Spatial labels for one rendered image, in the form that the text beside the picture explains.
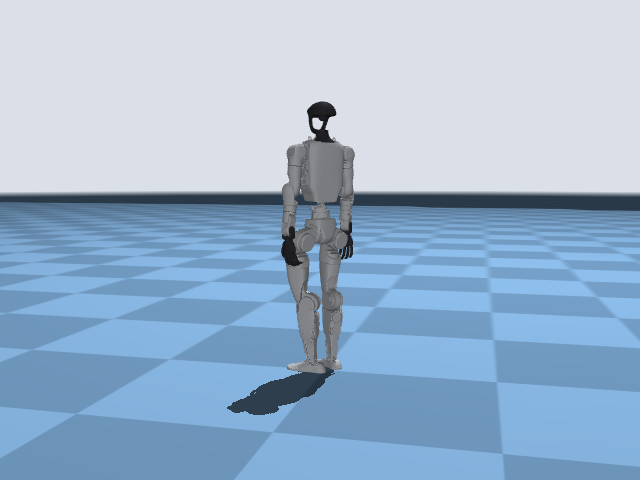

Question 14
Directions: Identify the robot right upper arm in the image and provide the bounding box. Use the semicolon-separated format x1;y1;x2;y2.
338;145;355;197

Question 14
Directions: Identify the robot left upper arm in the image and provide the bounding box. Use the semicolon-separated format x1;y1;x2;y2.
282;143;308;198

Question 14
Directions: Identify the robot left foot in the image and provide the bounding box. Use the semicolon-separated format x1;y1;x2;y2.
287;360;326;373

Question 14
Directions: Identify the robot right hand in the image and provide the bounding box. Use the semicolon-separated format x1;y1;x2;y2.
339;222;353;260

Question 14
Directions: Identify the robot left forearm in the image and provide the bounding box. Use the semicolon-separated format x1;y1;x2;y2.
281;184;298;236

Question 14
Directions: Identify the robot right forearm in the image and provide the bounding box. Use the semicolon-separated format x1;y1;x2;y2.
339;191;354;231

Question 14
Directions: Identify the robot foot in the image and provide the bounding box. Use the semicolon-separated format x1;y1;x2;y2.
287;360;326;373
317;356;342;370

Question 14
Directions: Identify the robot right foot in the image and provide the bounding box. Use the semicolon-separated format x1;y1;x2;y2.
317;356;342;370

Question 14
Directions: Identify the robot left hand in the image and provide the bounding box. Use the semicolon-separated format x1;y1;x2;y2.
281;226;302;266

